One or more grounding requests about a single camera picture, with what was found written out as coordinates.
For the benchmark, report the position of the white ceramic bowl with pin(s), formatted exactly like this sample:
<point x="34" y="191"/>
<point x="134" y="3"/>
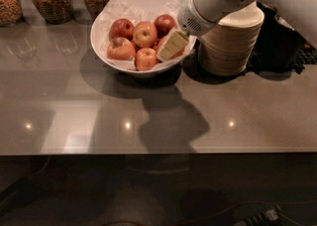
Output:
<point x="102" y="46"/>

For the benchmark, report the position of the black condiment organizer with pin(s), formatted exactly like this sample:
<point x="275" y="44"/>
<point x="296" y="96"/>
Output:
<point x="277" y="44"/>

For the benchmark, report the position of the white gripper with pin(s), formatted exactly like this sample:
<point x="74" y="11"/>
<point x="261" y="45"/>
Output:
<point x="192" y="19"/>

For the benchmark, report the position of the black power strip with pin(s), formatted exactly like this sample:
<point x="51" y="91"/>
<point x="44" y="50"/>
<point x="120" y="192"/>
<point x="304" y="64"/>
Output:
<point x="267" y="217"/>

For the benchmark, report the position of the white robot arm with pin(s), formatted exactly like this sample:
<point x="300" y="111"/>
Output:
<point x="301" y="15"/>

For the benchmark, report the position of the left glass cereal jar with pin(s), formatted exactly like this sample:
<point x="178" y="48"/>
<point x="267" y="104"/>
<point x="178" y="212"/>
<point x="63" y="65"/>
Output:
<point x="10" y="12"/>

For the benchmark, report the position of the dark red apple back right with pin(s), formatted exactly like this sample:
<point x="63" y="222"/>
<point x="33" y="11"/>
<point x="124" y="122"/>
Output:
<point x="164" y="24"/>

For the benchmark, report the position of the white paper bowl liner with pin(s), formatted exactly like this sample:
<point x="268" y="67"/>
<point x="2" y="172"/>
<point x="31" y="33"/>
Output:
<point x="132" y="10"/>

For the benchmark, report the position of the front stack of paper bowls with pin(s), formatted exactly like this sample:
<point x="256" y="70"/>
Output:
<point x="226" y="49"/>

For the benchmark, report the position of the red yellow apple centre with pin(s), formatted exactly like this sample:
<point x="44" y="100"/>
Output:
<point x="145" y="34"/>

